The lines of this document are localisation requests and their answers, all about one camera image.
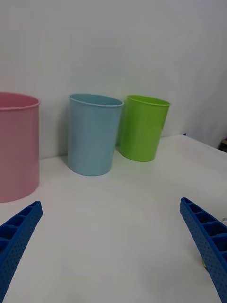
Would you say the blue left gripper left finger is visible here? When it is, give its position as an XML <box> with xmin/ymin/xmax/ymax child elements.
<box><xmin>0</xmin><ymin>200</ymin><xmax>44</xmax><ymax>303</ymax></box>

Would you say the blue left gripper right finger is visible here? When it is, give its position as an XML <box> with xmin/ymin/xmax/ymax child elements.
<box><xmin>179</xmin><ymin>197</ymin><xmax>227</xmax><ymax>303</ymax></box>

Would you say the pink plastic waste bin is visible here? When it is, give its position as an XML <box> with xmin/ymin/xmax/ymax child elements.
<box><xmin>0</xmin><ymin>91</ymin><xmax>40</xmax><ymax>203</ymax></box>

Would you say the pale blue plastic waste bin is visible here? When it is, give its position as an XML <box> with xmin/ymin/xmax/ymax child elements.
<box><xmin>68</xmin><ymin>93</ymin><xmax>124</xmax><ymax>177</ymax></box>

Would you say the green plastic waste bin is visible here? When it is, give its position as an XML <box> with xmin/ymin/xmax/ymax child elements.
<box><xmin>119</xmin><ymin>95</ymin><xmax>171</xmax><ymax>163</ymax></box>

